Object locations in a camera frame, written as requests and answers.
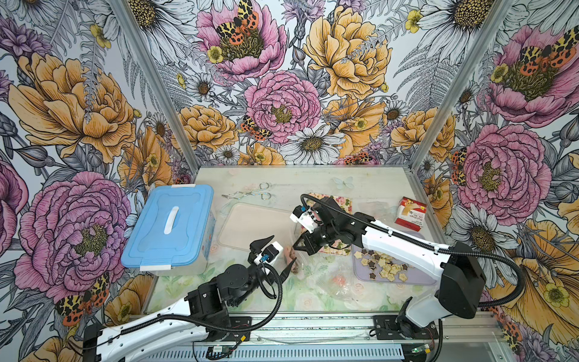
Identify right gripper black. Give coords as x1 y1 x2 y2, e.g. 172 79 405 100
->
293 222 340 256

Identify bag of pink wafers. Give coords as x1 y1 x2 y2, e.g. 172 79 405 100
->
283 247 308 275

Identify bag of mixed snacks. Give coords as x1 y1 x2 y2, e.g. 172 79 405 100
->
316 268 363 302

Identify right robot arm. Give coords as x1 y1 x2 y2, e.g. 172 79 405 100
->
290 195 486 336

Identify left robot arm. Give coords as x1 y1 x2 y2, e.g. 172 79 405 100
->
82 237 294 361

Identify beige plastic tray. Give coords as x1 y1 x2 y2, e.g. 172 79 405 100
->
217 203 296 252

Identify yellow floral tray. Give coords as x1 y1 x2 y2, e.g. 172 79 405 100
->
310 193 353 256

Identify lavender plastic tray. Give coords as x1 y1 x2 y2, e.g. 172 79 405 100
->
351 236 437 285

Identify pile of flower biscuits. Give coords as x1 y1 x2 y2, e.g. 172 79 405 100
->
353 249 409 283

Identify metal scissors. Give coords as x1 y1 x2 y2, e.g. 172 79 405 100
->
222 182 272 201

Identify blue lidded storage box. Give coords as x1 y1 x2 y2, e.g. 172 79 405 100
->
122 184 216 276

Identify red white small box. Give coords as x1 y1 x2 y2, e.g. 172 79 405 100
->
395 197 427 232

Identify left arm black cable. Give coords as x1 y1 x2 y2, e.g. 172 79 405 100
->
117 262 284 338

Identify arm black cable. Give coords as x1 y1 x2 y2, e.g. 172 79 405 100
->
300 193 526 309
117 262 284 338

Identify aluminium front rail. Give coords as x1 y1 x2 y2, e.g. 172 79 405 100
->
118 311 503 348

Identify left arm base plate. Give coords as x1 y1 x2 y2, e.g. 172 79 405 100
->
216 316 253 342

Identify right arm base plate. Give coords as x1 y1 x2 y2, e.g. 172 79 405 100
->
372 315 439 340

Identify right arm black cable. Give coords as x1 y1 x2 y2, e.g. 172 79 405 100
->
300 193 526 309

